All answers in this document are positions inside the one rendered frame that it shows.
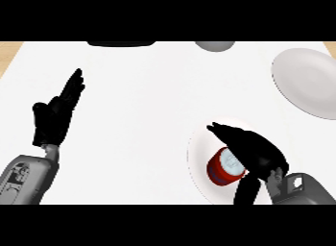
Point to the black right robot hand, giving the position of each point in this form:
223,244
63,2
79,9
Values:
254,150

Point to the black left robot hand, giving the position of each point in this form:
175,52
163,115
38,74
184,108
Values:
55,118

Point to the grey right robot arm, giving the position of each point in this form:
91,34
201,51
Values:
297,189

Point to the red can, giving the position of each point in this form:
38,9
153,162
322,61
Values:
223,167

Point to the white plate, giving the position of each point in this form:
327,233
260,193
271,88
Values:
207,160

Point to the grey plate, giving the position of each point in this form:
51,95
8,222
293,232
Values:
312,82

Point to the black flat object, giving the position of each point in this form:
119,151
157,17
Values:
120,43

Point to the grey round object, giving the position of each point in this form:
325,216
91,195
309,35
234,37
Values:
215,45

